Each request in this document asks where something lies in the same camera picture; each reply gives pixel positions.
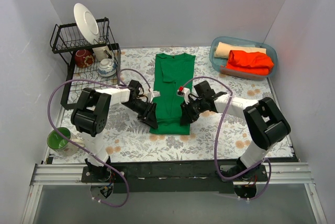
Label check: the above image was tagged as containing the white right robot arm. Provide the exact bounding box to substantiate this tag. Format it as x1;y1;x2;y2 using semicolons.
177;81;291;181

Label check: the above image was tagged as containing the orange rolled t shirt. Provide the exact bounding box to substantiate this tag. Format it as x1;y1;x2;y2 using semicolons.
226;50;274;76

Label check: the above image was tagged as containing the green t shirt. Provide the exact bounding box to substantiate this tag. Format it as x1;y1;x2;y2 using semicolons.
150;53;195;135

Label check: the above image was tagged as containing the clear blue plastic bin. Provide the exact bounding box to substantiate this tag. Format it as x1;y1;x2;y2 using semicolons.
209;36;277;81

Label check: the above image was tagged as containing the floral table mat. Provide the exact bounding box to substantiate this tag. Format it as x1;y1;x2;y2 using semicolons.
103;47;272;162

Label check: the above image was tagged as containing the white blue teapot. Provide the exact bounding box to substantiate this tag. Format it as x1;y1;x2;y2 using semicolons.
97;59;117;77

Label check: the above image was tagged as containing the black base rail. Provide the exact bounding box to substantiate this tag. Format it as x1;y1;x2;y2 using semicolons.
81;160;268;194

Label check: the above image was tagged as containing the white plate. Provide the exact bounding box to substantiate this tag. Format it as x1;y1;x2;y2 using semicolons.
73;3;99;44

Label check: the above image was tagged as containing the green floral mug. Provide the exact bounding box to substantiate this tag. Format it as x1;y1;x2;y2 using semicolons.
47;127;85;156

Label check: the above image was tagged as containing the beige rolled t shirt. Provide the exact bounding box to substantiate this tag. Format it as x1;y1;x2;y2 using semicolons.
214;42;266;59

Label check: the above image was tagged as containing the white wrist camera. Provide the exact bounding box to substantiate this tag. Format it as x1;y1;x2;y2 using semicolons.
177;86;191;104
148;91;161;102

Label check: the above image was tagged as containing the red floral bowl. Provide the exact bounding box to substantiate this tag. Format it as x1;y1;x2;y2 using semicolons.
74;49;95;69

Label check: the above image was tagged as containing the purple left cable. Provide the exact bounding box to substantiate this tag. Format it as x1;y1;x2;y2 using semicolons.
47;68;153;208

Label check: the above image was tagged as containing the black wire dish rack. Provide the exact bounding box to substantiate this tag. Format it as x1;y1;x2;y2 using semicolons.
49;17;121;110

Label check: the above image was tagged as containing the white cup in rack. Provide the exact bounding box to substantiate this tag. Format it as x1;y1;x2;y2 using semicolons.
93;44;113;61

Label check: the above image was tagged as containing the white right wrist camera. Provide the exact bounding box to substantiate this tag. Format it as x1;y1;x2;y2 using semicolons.
177;86;191;104

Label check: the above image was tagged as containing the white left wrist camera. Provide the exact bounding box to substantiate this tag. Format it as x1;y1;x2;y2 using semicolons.
148;91;161;102

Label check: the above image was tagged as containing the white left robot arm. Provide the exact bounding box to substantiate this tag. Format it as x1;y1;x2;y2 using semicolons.
71;80;158;182

